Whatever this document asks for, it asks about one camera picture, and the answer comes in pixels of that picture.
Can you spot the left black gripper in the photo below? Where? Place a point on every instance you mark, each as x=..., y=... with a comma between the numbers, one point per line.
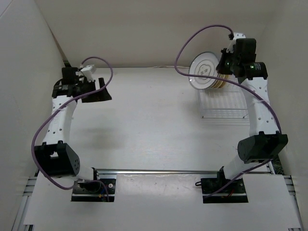
x=102, y=96

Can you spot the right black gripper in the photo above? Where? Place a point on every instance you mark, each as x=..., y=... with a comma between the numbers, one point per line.
x=224, y=55

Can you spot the beige plate front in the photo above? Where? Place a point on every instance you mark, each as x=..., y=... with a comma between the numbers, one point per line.
x=220, y=80

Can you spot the beige plate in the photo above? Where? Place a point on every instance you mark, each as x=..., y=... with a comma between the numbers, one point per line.
x=220, y=80
x=223, y=82

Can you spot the white plate blue motif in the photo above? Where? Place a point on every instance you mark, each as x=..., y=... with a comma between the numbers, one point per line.
x=203, y=65

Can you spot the white plate orange sunburst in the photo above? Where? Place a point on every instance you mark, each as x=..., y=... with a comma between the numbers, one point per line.
x=215, y=84

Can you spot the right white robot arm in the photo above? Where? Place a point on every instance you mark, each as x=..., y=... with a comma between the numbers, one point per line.
x=265, y=140

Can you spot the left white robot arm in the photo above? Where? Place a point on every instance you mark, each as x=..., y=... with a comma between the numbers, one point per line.
x=54, y=155

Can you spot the beige plate middle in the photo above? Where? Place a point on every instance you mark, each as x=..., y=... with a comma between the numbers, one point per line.
x=223, y=82

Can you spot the white front cover board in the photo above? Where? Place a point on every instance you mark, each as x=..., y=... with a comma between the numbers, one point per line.
x=165, y=203

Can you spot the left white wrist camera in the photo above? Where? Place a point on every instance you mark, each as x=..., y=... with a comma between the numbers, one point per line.
x=88, y=72

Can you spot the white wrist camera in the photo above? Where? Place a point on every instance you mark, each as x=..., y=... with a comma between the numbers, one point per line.
x=230, y=48
x=88, y=72

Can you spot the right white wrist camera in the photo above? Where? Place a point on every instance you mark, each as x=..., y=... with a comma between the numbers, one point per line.
x=230, y=48

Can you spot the white wire dish rack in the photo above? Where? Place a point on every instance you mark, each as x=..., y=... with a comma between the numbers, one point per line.
x=224, y=105

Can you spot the aluminium frame rail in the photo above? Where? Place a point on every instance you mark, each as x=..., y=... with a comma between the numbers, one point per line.
x=155, y=172

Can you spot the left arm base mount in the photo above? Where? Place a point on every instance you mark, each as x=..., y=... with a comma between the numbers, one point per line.
x=94, y=192

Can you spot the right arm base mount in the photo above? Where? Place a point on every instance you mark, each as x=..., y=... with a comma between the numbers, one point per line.
x=232, y=194

